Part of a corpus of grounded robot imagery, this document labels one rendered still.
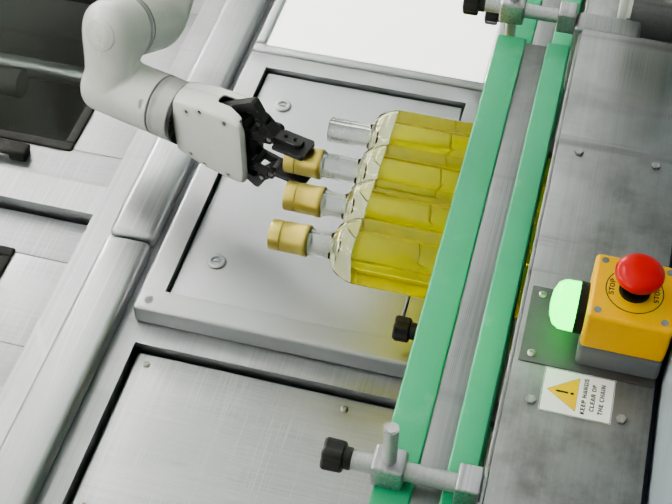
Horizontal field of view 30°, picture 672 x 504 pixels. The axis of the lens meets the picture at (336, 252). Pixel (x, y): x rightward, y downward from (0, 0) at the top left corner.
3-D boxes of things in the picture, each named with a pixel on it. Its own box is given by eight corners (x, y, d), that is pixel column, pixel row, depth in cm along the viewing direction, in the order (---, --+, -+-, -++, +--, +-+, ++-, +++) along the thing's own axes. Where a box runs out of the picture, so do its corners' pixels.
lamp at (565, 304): (584, 304, 110) (550, 297, 110) (593, 271, 106) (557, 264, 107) (578, 344, 107) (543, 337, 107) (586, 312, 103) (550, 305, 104)
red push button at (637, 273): (612, 271, 105) (619, 244, 102) (660, 280, 104) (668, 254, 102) (606, 307, 103) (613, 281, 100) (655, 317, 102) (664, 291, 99)
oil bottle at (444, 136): (551, 169, 147) (374, 136, 151) (557, 135, 143) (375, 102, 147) (543, 204, 144) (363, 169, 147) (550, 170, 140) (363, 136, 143)
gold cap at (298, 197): (327, 200, 142) (290, 193, 143) (327, 180, 140) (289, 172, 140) (319, 224, 140) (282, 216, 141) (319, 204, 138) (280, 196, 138)
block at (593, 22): (627, 81, 144) (566, 71, 145) (643, 16, 137) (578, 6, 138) (623, 102, 142) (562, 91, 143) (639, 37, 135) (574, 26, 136)
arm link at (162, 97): (150, 155, 152) (169, 163, 151) (142, 100, 146) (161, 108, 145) (185, 118, 157) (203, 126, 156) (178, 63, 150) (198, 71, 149)
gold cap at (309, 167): (326, 165, 147) (290, 158, 147) (326, 143, 144) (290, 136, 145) (318, 186, 144) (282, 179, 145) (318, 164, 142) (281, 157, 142)
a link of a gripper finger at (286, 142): (251, 142, 144) (301, 163, 142) (250, 121, 142) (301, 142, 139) (266, 125, 146) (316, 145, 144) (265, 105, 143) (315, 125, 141)
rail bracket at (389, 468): (488, 477, 102) (329, 440, 104) (497, 428, 96) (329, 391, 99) (479, 520, 99) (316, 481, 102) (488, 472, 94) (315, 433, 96)
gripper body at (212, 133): (163, 160, 152) (241, 193, 148) (154, 96, 144) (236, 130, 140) (197, 123, 156) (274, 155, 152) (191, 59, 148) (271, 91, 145)
